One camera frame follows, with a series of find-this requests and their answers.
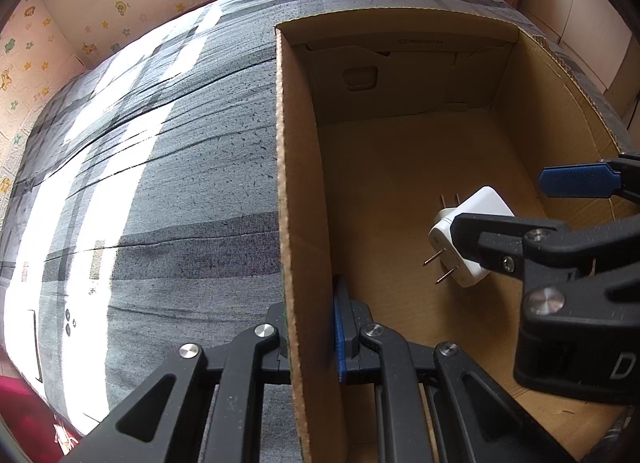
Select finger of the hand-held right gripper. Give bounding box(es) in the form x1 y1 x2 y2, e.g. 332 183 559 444
450 212 577 285
539 153 640 204

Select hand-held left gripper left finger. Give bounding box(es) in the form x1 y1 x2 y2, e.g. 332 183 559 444
60 300 293 463

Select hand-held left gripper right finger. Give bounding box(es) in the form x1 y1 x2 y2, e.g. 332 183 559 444
332 274 576 463

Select large white charger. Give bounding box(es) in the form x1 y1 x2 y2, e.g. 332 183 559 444
439 186 516 219

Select small white charger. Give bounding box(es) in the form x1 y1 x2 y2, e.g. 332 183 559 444
424 208 488 289

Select cardboard box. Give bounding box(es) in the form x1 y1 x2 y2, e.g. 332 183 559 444
274 7 637 463

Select beige wardrobe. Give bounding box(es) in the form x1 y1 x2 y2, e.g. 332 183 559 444
520 0 640 144

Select red mattress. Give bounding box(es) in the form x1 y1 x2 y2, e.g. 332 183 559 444
0 373 81 463

